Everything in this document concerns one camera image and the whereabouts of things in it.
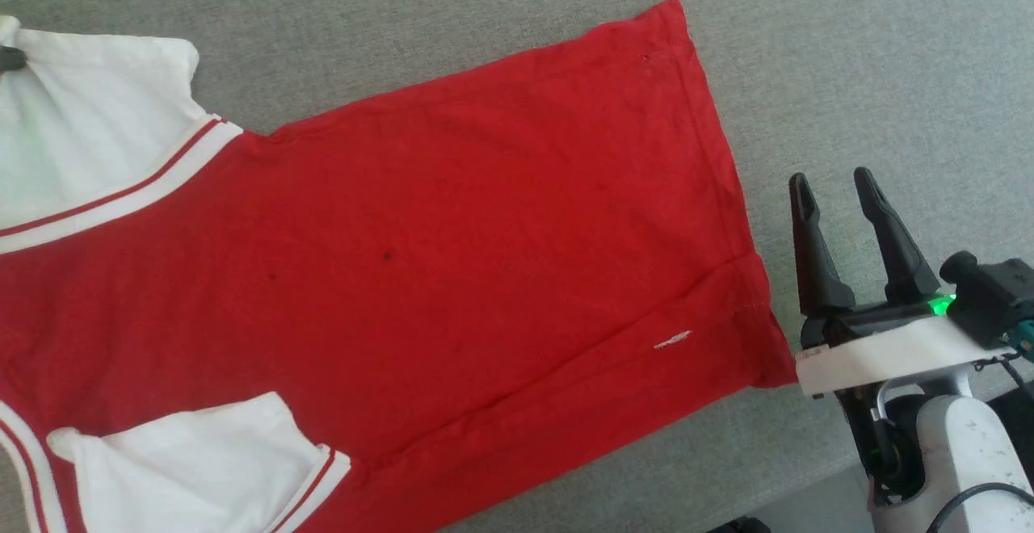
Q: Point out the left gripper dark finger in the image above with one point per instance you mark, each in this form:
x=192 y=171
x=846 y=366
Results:
x=10 y=58

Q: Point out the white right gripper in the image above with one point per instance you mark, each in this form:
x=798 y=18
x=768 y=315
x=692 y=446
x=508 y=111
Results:
x=888 y=351

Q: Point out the red and white shirt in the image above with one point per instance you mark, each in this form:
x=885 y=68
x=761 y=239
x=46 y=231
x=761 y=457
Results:
x=404 y=274

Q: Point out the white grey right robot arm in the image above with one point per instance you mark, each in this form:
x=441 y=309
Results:
x=945 y=452

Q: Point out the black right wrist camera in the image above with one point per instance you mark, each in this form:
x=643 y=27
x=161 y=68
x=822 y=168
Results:
x=989 y=299

